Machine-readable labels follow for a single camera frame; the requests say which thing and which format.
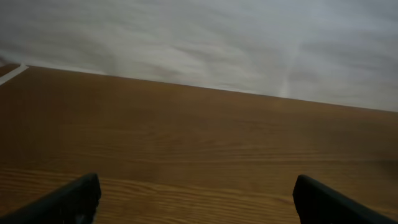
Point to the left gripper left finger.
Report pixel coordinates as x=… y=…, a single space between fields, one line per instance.
x=62 y=203

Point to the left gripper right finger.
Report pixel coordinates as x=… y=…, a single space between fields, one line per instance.
x=332 y=205

